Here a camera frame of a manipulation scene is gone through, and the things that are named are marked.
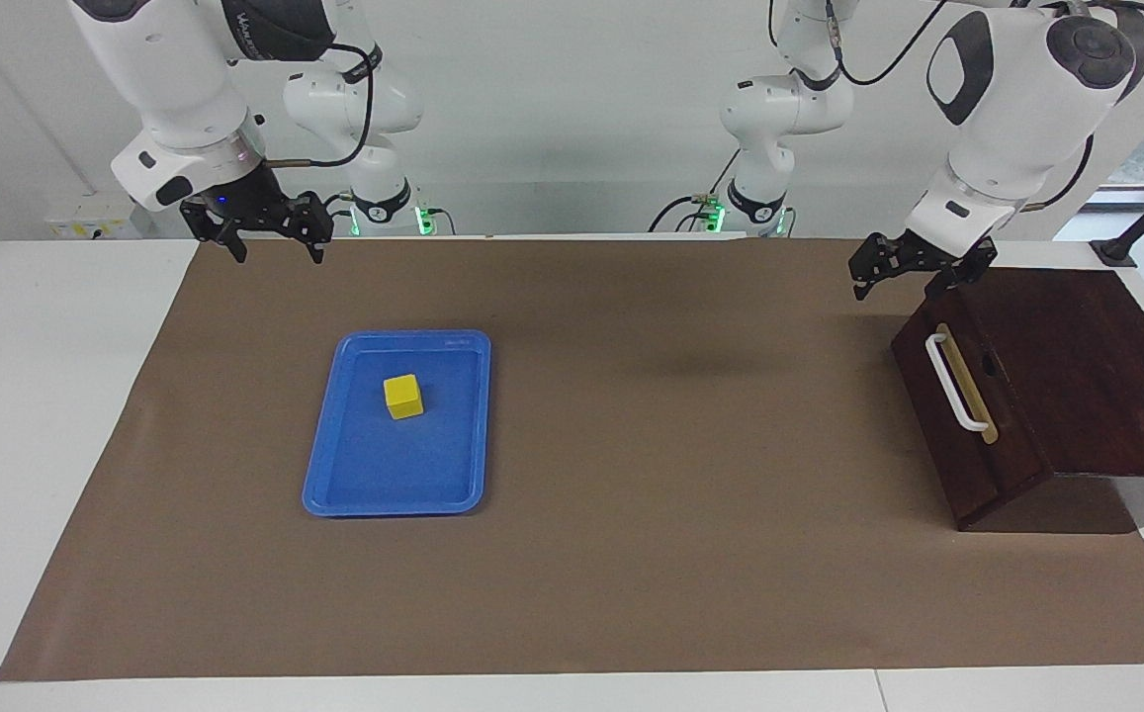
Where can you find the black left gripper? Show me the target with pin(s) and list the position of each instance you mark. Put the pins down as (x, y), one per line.
(913, 252)

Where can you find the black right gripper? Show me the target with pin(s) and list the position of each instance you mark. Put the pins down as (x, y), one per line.
(255, 208)

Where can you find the yellow cube block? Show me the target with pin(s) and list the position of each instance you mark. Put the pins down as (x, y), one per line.
(403, 398)

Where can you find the dark wooden drawer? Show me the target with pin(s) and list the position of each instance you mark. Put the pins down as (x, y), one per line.
(1002, 475)

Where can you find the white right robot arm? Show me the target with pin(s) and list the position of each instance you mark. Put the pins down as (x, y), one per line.
(166, 69)

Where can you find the dark wooden drawer cabinet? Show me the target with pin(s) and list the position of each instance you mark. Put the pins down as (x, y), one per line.
(1096, 376)

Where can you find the blue plastic tray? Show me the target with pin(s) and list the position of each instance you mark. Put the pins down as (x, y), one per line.
(374, 475)

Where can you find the brown table mat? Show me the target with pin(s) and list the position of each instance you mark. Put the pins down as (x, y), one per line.
(651, 554)

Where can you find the white wall socket box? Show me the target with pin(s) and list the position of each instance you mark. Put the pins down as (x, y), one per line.
(97, 220)

